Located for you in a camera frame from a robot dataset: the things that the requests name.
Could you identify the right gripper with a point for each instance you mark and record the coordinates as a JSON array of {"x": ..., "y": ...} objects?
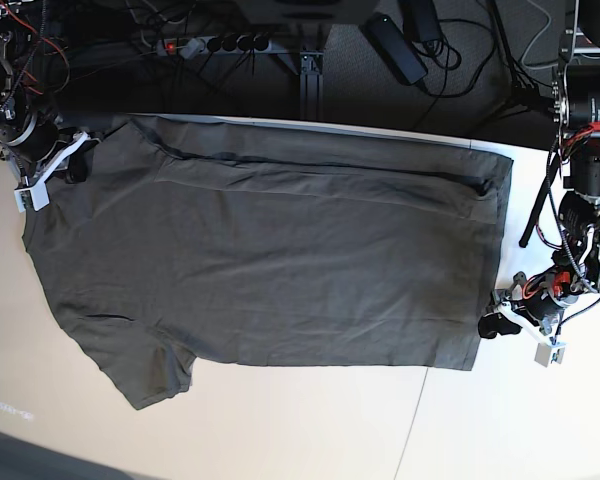
[{"x": 32, "y": 140}]

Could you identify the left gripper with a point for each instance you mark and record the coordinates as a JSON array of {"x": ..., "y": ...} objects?
[{"x": 535, "y": 304}]

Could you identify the grey T-shirt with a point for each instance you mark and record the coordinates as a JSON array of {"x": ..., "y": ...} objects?
[{"x": 270, "y": 260}]

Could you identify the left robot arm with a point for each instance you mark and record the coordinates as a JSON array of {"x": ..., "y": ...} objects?
[{"x": 566, "y": 213}]

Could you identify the white power strip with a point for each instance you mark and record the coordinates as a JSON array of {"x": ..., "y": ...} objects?
[{"x": 232, "y": 44}]

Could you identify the black tripod stand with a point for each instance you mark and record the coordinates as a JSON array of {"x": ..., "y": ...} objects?
[{"x": 524, "y": 95}]

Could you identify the black power adapter brick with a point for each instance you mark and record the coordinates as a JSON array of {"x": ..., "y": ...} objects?
[{"x": 399, "y": 56}]

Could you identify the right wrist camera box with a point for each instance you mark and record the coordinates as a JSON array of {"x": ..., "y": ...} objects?
[{"x": 34, "y": 197}]

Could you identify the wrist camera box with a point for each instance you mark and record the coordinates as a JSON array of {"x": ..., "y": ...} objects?
[
  {"x": 549, "y": 354},
  {"x": 34, "y": 197}
]

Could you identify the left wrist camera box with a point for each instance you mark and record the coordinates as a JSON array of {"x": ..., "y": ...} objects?
[{"x": 549, "y": 354}]

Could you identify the aluminium frame post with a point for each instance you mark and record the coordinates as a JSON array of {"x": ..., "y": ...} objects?
[{"x": 312, "y": 39}]

